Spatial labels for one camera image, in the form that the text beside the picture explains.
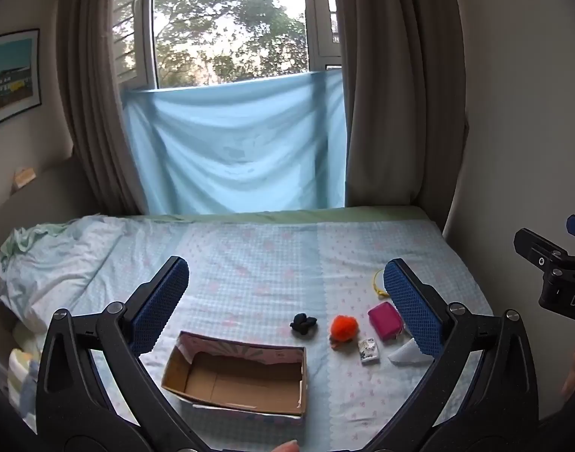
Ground orange fluffy pompom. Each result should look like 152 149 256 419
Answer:
328 315 360 350

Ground cardboard box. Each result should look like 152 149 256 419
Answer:
161 331 310 427

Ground stacked pillows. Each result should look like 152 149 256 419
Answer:
7 322 46 434

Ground green bed sheet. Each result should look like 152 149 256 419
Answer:
0 204 432 264

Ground printed light blue bedspread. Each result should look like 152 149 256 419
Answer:
0 214 496 452

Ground black soft toy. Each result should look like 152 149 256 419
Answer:
290 313 319 337

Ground pink pouch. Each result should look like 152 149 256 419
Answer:
367 302 405 342

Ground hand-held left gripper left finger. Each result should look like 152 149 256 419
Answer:
35 256 198 452

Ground small white printed packet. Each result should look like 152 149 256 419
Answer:
358 337 381 365

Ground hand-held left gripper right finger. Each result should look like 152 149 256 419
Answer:
363 258 540 452

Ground window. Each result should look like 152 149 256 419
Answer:
112 0 345 94

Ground beige curtain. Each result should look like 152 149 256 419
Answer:
56 0 151 218
331 0 470 211

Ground round yellow-rimmed pad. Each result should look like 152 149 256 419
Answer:
372 268 392 299

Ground white waffle cloth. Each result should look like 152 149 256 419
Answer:
387 337 432 367

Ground hanging light blue cloth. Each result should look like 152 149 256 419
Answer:
122 70 349 215

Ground framed wall picture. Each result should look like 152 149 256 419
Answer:
0 28 43 132

